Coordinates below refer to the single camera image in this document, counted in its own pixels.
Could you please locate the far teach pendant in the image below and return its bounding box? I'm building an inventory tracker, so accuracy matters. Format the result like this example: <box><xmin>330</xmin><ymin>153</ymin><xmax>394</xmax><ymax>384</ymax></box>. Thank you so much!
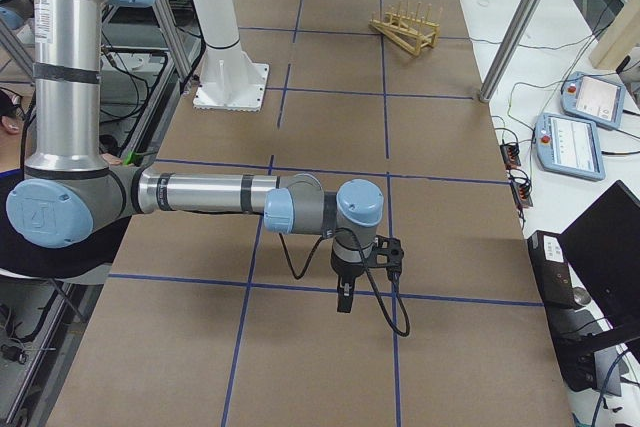
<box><xmin>561</xmin><ymin>71</ymin><xmax>624</xmax><ymax>130</ymax></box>

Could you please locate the brown paper table cover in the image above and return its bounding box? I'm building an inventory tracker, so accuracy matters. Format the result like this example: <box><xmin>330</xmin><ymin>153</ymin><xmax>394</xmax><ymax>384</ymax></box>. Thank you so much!
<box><xmin>48</xmin><ymin>0</ymin><xmax>572</xmax><ymax>426</ymax></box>

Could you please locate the terminal block connector near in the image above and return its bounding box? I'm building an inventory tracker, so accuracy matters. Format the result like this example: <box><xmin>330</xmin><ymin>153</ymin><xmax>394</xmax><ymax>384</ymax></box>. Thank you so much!
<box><xmin>507</xmin><ymin>168</ymin><xmax>533</xmax><ymax>209</ymax></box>

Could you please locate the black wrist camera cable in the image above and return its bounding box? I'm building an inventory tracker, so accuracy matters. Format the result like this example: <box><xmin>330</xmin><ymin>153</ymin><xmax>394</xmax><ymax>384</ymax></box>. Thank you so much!
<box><xmin>277</xmin><ymin>227</ymin><xmax>411</xmax><ymax>338</ymax></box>

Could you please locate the terminal block connector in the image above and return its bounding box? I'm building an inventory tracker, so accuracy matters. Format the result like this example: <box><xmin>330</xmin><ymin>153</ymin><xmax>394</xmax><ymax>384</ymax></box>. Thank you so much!
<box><xmin>498</xmin><ymin>127</ymin><xmax>521</xmax><ymax>169</ymax></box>
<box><xmin>507</xmin><ymin>168</ymin><xmax>533</xmax><ymax>209</ymax></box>

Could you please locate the black monitor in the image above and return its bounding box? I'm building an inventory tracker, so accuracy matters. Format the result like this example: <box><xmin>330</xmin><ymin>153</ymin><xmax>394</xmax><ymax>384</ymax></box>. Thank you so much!
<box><xmin>559</xmin><ymin>180</ymin><xmax>639</xmax><ymax>326</ymax></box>

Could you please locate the teach pendant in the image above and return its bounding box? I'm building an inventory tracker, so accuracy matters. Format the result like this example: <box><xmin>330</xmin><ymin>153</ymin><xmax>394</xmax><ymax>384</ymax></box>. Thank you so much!
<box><xmin>534</xmin><ymin>113</ymin><xmax>606</xmax><ymax>181</ymax></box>
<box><xmin>561</xmin><ymin>71</ymin><xmax>624</xmax><ymax>130</ymax></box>

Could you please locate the white pedestal column base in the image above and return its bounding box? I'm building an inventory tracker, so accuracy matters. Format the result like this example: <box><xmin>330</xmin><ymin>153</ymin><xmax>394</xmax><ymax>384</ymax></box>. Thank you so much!
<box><xmin>192</xmin><ymin>0</ymin><xmax>269</xmax><ymax>112</ymax></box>

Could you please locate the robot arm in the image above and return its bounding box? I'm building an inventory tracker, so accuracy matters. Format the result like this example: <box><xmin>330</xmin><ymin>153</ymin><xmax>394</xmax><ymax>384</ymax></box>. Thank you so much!
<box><xmin>6</xmin><ymin>0</ymin><xmax>384</xmax><ymax>313</ymax></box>

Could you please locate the wooden dish rack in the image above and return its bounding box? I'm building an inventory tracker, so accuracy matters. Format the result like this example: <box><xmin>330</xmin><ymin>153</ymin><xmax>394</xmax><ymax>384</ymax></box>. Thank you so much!
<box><xmin>369</xmin><ymin>0</ymin><xmax>442</xmax><ymax>57</ymax></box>

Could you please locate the black box device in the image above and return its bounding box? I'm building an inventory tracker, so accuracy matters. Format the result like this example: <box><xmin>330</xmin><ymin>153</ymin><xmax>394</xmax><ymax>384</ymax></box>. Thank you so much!
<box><xmin>527</xmin><ymin>230</ymin><xmax>592</xmax><ymax>310</ymax></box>

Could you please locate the near teach pendant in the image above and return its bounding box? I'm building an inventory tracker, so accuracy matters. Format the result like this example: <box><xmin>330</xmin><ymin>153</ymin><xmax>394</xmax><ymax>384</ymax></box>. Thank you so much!
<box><xmin>534</xmin><ymin>113</ymin><xmax>606</xmax><ymax>181</ymax></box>

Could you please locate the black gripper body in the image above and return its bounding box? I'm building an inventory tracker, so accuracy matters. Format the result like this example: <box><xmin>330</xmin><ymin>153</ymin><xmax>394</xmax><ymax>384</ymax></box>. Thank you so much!
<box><xmin>331</xmin><ymin>245</ymin><xmax>367</xmax><ymax>288</ymax></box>

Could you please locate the terminal block connector far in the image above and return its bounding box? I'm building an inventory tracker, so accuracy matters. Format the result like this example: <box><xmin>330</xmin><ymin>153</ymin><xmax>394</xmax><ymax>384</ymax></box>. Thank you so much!
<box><xmin>498</xmin><ymin>127</ymin><xmax>521</xmax><ymax>169</ymax></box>

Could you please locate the aluminium frame post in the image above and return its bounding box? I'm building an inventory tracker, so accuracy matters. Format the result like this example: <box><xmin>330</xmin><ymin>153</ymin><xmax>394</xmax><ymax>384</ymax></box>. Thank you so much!
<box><xmin>478</xmin><ymin>0</ymin><xmax>541</xmax><ymax>103</ymax></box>

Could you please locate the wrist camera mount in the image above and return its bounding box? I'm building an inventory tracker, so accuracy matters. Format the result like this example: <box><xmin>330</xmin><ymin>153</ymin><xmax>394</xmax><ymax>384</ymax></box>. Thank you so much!
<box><xmin>367</xmin><ymin>235</ymin><xmax>404</xmax><ymax>282</ymax></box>

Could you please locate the green handled tool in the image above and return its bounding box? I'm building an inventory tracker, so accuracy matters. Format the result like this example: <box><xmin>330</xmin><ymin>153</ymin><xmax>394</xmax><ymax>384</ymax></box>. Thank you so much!
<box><xmin>122</xmin><ymin>151</ymin><xmax>157</xmax><ymax>166</ymax></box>

